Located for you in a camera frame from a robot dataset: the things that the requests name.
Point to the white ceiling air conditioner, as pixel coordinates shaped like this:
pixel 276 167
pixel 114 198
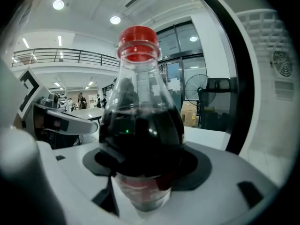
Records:
pixel 138 3

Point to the black mesh chair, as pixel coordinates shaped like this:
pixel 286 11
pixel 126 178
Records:
pixel 215 111

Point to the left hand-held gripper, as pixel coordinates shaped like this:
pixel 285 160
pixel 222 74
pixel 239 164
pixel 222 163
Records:
pixel 30 90

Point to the white black-edged cabinet box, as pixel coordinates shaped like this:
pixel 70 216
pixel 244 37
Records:
pixel 269 125

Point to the round ceiling light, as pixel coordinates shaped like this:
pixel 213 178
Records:
pixel 58 4
pixel 115 20

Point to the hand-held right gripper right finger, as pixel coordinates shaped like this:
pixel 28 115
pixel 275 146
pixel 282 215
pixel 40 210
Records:
pixel 222 186

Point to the black balcony railing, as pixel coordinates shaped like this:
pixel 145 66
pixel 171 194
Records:
pixel 79 51

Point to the cola bottle red cap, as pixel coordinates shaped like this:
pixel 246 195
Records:
pixel 140 135

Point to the brown cardboard box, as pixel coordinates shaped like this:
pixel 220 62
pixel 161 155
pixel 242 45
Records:
pixel 187 116

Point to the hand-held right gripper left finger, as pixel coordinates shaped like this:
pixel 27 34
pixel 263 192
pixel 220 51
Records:
pixel 77 184

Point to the black floor fan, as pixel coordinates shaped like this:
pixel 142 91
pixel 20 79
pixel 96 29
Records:
pixel 194 88

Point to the glass entrance door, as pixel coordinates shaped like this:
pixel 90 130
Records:
pixel 189 67

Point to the white table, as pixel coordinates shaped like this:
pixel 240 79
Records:
pixel 206 137

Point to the grey marble table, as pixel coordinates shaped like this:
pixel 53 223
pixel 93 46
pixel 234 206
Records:
pixel 89 114

